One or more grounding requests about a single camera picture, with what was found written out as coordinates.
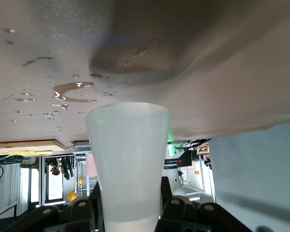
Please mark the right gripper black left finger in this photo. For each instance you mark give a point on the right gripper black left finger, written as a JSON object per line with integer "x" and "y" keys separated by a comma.
{"x": 75, "y": 215}

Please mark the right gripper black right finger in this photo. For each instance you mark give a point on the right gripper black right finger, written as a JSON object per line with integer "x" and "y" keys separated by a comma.
{"x": 183, "y": 215}

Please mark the translucent squeeze bottle orange cap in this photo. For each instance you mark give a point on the translucent squeeze bottle orange cap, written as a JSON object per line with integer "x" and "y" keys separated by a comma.
{"x": 128, "y": 157}

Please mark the yellow hard hat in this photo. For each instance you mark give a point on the yellow hard hat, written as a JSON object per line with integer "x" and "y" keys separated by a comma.
{"x": 71, "y": 195}
{"x": 79, "y": 180}

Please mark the black control box red button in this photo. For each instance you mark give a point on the black control box red button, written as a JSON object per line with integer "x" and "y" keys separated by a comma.
{"x": 186, "y": 159}

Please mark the silver digital kitchen scale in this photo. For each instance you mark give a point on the silver digital kitchen scale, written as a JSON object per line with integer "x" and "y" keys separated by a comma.
{"x": 81, "y": 146}

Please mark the yellow plastic knife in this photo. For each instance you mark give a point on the yellow plastic knife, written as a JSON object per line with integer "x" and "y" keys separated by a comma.
{"x": 26, "y": 152}

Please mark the curved water puddle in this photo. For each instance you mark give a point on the curved water puddle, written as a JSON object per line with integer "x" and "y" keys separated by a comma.
{"x": 60, "y": 90}

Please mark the brown table cover mat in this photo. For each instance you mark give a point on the brown table cover mat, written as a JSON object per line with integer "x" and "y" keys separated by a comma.
{"x": 207, "y": 72}

